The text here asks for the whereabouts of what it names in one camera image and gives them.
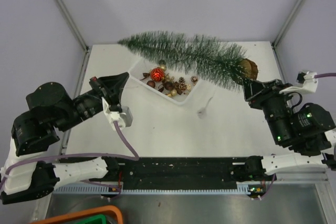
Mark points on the orange plastic crate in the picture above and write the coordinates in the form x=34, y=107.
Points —
x=108, y=210

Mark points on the white plastic basket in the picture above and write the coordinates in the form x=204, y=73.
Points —
x=169, y=88

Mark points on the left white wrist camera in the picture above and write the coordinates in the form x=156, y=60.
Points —
x=123, y=119

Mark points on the grey cable duct strip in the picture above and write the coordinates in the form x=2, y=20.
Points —
x=89, y=189

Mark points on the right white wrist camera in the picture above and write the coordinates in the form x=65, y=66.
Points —
x=306, y=83

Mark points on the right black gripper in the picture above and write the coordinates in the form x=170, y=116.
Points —
x=273, y=94

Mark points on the red glitter bauble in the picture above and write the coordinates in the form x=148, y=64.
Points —
x=157, y=74

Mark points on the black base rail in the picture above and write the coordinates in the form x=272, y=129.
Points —
x=185, y=173

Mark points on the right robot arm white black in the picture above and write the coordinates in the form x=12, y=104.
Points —
x=308, y=133

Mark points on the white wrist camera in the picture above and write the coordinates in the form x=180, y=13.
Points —
x=123, y=119
x=306, y=83

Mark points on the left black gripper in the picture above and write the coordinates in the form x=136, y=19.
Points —
x=113, y=85

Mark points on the green plastic crate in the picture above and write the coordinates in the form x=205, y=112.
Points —
x=95, y=219

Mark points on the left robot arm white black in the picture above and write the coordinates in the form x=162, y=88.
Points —
x=27, y=175

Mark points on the small green christmas tree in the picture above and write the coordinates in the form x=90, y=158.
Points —
x=221, y=63

